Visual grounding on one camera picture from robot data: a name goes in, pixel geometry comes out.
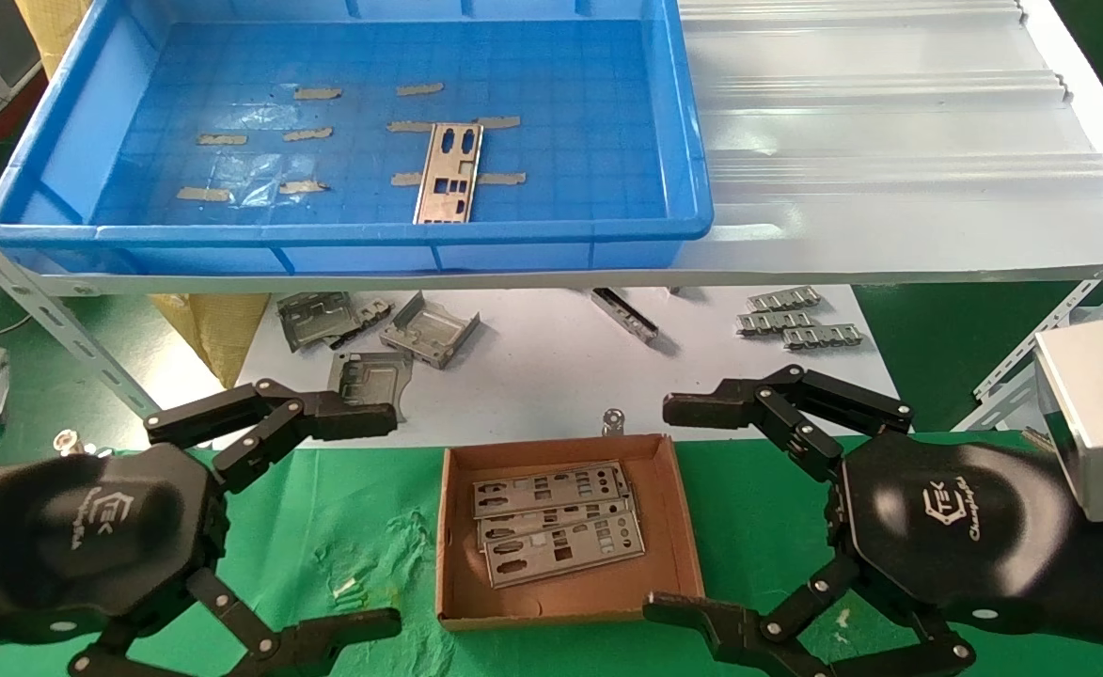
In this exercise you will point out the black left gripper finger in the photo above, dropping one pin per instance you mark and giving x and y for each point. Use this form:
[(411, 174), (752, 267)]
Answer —
[(344, 632), (354, 420)]

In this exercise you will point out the shallow brown cardboard box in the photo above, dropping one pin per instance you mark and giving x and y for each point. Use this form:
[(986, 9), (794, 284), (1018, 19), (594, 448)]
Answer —
[(560, 602)]

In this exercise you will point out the white corrugated shelf board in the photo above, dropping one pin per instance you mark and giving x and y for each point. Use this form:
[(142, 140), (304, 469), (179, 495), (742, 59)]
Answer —
[(890, 141)]

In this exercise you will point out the U-shaped grey metal bracket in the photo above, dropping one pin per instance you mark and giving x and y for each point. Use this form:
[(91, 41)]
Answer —
[(429, 334)]

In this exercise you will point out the beige tape strip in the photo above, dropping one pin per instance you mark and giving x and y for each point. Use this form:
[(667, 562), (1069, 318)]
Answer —
[(504, 178), (203, 194), (222, 139), (307, 134), (499, 122), (410, 125), (318, 93), (419, 88), (406, 179), (305, 186)]

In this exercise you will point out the blue plastic tray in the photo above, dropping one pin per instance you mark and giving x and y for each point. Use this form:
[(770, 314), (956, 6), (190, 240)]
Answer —
[(560, 94)]

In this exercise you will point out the narrow metal rail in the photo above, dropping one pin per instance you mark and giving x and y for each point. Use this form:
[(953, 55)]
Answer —
[(624, 315)]

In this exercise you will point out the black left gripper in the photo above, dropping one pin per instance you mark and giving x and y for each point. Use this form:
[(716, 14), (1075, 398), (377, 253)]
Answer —
[(81, 536)]

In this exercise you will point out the yellow woven bag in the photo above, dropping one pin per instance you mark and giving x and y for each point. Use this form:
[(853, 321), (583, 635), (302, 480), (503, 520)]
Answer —
[(217, 329)]

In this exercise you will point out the silver metal IO shield plate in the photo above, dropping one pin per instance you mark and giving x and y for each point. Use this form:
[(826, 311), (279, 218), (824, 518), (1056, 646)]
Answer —
[(551, 520), (448, 165), (584, 561), (518, 494)]

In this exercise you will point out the small grey metal bracket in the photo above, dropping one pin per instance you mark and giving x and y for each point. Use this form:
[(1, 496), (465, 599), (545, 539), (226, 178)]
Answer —
[(374, 310)]

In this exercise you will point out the flat grey metal bracket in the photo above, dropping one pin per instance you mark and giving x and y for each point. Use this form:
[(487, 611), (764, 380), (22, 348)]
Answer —
[(372, 376)]

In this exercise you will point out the folded grey metal bracket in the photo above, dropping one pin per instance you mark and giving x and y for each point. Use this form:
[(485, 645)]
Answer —
[(311, 320)]

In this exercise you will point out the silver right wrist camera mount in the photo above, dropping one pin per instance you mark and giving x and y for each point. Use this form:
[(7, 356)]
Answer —
[(1101, 414)]

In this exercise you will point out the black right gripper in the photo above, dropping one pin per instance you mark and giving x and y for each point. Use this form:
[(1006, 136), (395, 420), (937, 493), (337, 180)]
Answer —
[(955, 517)]

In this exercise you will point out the tan woven sack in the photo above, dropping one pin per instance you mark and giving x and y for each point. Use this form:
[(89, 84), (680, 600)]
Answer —
[(53, 28)]

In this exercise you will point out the slotted metal strip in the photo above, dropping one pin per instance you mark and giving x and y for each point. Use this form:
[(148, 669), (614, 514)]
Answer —
[(777, 322), (824, 337), (784, 299)]

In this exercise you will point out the green cloth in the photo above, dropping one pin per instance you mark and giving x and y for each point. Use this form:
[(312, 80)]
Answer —
[(344, 508)]

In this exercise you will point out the white slotted shelf post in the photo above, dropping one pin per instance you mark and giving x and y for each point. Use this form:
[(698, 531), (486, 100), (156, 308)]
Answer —
[(1012, 371), (43, 315)]

